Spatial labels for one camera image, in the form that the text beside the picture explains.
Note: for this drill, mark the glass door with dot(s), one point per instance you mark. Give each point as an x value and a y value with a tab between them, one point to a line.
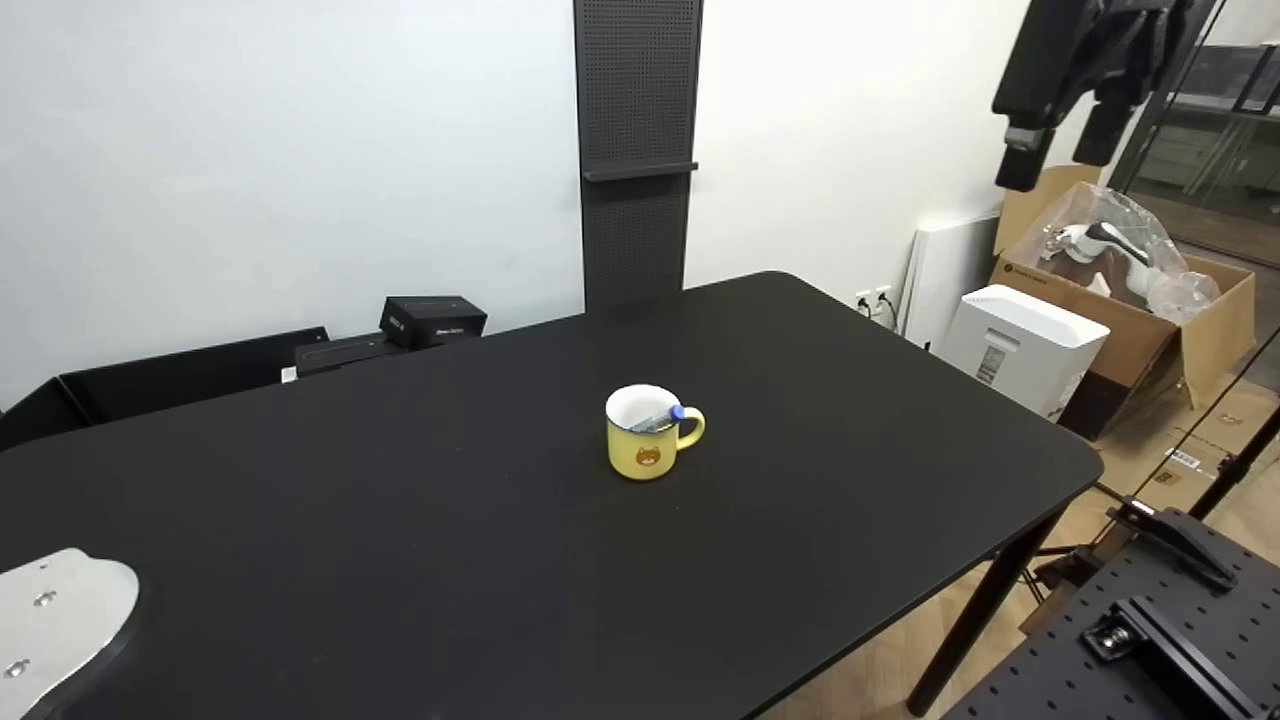
1215	150

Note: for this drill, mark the flat black box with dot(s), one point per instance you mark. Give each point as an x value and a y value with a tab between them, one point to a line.
345	353

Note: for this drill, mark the open cardboard box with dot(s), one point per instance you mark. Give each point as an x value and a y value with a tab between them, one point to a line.
1135	340

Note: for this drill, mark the white appliance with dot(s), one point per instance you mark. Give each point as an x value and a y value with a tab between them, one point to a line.
1020	350

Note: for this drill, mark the small black box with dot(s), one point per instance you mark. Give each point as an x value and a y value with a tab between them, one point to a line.
432	320

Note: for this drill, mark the black clamp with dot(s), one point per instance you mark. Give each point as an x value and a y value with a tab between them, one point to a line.
1185	540

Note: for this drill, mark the flat cardboard sheet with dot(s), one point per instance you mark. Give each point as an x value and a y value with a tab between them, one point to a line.
1190	440

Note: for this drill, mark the white board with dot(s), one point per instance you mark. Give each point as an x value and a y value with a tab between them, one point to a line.
945	280

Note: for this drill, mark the black perforated board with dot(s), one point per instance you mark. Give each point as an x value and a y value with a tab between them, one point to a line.
1060	670

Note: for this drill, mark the black rail bracket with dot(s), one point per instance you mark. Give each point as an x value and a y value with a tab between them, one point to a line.
1170	645

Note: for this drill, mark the yellow mug with bear print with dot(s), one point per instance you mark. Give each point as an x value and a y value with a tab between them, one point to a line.
640	455

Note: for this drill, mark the black open tray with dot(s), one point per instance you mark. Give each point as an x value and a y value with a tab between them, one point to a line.
170	375

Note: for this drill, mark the grey metal plate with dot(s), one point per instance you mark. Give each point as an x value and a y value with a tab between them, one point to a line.
50	620

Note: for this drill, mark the white wall socket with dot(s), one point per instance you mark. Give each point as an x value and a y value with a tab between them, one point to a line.
872	298

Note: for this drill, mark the black pegboard panel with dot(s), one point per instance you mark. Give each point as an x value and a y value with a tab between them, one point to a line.
637	120

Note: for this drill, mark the grey marker with blue cap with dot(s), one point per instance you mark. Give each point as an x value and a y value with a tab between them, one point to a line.
672	414

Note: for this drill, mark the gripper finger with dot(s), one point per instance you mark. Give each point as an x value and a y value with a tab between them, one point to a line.
1120	90
1035	90

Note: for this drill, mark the clear plastic bag with parts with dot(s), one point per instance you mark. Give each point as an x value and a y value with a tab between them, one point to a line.
1150	255

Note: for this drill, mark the stand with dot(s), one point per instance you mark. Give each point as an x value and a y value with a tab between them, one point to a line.
1235	465

